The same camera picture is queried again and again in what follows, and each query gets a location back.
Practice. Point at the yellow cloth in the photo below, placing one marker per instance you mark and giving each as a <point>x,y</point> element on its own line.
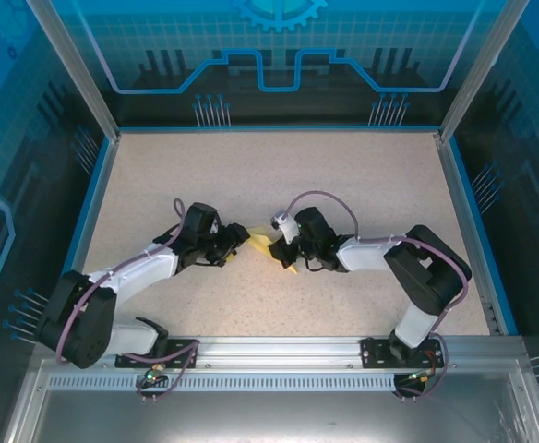
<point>262,240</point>

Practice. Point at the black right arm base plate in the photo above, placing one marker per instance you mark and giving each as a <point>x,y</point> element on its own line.
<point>371,353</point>

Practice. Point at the aluminium side rail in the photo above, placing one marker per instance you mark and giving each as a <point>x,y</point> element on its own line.
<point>453,184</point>

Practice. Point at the aluminium mounting rail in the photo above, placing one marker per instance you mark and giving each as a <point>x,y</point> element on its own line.
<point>279,353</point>

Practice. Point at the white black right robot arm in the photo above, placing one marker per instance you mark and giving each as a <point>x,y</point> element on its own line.
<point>366,256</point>

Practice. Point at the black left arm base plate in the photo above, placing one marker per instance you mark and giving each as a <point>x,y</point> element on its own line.
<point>179,363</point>

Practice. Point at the blue gear print panel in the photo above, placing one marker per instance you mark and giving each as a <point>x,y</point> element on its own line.
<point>274,27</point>

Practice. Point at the aluminium frame post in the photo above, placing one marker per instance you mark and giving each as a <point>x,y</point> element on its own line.
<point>479,69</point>
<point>73,69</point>

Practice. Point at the steel sheet tray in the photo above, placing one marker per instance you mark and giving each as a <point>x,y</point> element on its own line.
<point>274,420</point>

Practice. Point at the blue printed enclosure panel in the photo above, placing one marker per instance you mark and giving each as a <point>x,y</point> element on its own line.
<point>528,161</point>
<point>11,138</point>

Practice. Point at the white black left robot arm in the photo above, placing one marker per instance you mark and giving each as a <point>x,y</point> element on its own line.
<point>145,270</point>

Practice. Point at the blue table edge strip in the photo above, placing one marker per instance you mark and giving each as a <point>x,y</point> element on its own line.
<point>274,128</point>
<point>466,184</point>
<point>82,231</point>

